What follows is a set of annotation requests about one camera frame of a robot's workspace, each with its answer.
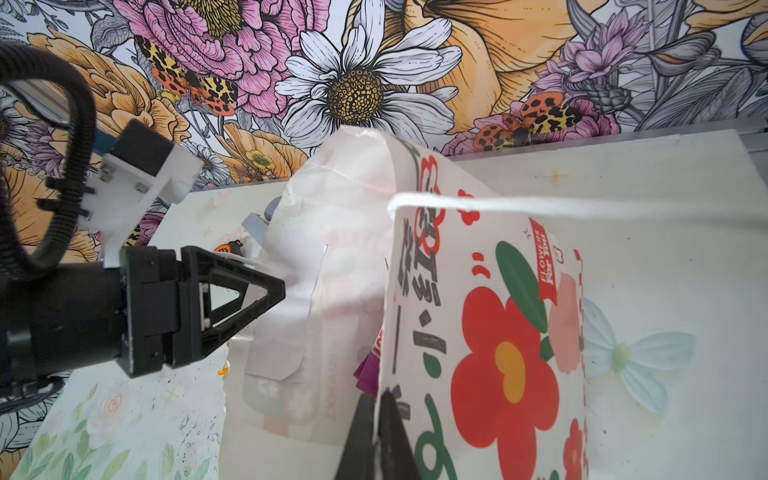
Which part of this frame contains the white paper bag red flower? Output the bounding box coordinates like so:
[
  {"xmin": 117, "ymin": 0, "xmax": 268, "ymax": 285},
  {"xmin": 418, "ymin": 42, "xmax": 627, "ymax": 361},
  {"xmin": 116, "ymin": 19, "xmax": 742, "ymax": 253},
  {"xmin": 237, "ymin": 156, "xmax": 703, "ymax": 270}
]
[{"xmin": 220, "ymin": 127, "xmax": 767, "ymax": 479}]

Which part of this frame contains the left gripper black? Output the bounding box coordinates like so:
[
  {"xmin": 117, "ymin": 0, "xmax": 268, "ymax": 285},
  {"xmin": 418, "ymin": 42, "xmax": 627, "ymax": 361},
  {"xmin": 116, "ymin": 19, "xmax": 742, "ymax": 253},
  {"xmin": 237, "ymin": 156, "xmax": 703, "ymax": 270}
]
[{"xmin": 117, "ymin": 246, "xmax": 286, "ymax": 378}]

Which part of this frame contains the black orange tape roll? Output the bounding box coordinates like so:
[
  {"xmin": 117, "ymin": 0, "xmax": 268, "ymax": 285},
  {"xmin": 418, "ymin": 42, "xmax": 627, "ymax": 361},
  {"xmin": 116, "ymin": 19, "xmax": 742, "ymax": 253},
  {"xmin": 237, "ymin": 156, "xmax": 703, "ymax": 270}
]
[{"xmin": 215, "ymin": 239, "xmax": 243, "ymax": 256}]

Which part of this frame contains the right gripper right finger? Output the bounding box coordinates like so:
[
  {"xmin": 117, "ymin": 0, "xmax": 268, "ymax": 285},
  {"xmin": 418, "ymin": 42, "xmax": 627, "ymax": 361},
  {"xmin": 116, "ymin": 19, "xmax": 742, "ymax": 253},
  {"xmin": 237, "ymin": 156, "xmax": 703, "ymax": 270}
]
[{"xmin": 378, "ymin": 389, "xmax": 420, "ymax": 480}]

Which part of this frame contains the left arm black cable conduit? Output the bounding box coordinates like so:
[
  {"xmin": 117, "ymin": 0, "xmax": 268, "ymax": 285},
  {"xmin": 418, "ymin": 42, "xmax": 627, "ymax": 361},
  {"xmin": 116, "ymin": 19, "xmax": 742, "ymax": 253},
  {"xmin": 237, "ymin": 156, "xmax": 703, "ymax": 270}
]
[{"xmin": 0, "ymin": 41, "xmax": 98, "ymax": 283}]

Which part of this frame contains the purple snack packet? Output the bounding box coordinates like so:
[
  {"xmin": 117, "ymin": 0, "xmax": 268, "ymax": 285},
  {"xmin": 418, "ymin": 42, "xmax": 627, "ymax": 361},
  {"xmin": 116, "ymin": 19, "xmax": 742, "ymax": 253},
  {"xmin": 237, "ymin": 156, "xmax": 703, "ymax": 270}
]
[{"xmin": 353, "ymin": 350, "xmax": 380, "ymax": 398}]

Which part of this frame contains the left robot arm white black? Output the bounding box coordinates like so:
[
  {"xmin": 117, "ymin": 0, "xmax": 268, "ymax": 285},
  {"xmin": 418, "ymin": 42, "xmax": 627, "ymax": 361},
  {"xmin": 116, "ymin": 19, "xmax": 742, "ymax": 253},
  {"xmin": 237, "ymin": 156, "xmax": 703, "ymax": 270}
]
[{"xmin": 1, "ymin": 246, "xmax": 286, "ymax": 414}]

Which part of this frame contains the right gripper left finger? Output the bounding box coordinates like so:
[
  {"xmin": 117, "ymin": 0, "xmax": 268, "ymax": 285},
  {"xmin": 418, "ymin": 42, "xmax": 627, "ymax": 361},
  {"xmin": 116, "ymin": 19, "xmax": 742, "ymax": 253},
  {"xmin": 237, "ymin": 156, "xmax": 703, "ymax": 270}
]
[{"xmin": 334, "ymin": 393, "xmax": 375, "ymax": 480}]

